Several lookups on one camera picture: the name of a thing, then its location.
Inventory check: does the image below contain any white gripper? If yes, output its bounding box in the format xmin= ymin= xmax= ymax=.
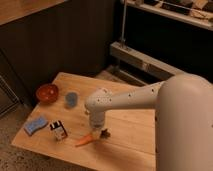
xmin=89 ymin=112 xmax=105 ymax=140

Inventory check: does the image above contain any orange carrot pepper toy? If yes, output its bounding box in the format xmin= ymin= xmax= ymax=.
xmin=75 ymin=129 xmax=111 ymax=147

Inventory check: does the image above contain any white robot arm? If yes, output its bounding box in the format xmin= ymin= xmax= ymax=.
xmin=85 ymin=74 xmax=213 ymax=171

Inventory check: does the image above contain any blue ceramic cup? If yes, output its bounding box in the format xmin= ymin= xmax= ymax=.
xmin=65 ymin=92 xmax=78 ymax=107

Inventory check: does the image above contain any small black white carton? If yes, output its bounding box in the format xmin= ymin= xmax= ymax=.
xmin=50 ymin=120 xmax=68 ymax=140

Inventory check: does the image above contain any red bowl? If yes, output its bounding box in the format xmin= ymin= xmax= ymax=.
xmin=36 ymin=84 xmax=59 ymax=103

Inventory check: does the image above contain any blue sponge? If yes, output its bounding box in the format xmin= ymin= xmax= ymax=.
xmin=24 ymin=116 xmax=48 ymax=136

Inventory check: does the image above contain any metal shelf frame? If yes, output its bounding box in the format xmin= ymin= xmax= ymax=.
xmin=116 ymin=0 xmax=213 ymax=82

